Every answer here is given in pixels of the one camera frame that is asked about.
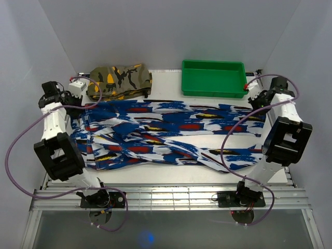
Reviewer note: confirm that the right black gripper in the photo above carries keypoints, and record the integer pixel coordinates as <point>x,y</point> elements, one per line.
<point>253,101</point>

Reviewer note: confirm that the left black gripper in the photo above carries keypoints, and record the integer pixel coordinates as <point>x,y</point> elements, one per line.
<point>77,100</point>

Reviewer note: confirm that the blue white red patterned trousers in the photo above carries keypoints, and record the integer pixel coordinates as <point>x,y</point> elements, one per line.
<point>116,134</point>

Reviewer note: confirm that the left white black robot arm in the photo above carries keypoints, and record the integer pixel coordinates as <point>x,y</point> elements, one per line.
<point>56,151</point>

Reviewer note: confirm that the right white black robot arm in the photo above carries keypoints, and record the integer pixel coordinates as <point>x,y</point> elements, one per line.
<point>283,143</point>

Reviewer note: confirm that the folded camouflage trousers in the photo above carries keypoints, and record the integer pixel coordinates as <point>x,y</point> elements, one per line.
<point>120,82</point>

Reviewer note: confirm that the green plastic tray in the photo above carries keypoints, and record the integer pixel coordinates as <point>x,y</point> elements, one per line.
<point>221,79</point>

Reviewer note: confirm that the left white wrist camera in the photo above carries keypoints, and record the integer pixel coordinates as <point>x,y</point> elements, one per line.
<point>76,88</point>

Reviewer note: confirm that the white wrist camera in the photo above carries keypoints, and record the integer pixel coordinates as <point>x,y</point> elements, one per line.
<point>76,88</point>
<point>253,90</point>

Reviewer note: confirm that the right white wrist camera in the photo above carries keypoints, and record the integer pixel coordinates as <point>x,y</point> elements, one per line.
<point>253,90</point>

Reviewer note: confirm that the aluminium table edge rail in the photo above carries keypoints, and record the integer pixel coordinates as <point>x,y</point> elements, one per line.
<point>177,198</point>

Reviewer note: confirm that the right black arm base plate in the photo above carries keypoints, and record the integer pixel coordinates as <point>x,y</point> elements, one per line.
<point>229,199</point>

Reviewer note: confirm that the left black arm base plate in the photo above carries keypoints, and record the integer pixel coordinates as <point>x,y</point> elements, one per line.
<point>102,201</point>

